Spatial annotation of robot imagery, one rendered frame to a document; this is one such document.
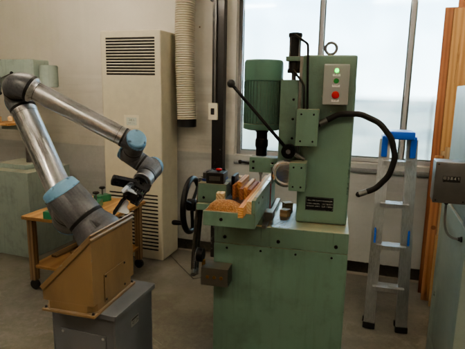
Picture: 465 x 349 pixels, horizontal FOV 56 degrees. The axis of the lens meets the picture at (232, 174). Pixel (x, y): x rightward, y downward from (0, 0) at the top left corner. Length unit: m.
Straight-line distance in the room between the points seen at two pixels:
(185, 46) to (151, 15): 0.49
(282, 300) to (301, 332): 0.17
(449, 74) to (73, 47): 2.99
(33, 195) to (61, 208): 2.05
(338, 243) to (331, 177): 0.28
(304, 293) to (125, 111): 2.16
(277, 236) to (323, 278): 0.26
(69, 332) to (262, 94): 1.24
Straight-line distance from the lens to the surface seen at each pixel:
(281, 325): 2.06
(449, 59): 3.23
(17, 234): 4.00
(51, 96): 2.07
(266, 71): 1.95
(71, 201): 1.79
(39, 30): 4.44
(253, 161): 2.02
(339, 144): 1.91
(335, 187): 1.94
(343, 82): 1.84
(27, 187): 3.80
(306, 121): 1.82
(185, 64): 3.45
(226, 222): 1.74
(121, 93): 3.57
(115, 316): 1.74
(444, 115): 3.20
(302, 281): 1.96
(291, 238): 1.89
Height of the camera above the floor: 1.37
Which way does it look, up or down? 11 degrees down
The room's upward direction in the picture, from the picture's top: 1 degrees clockwise
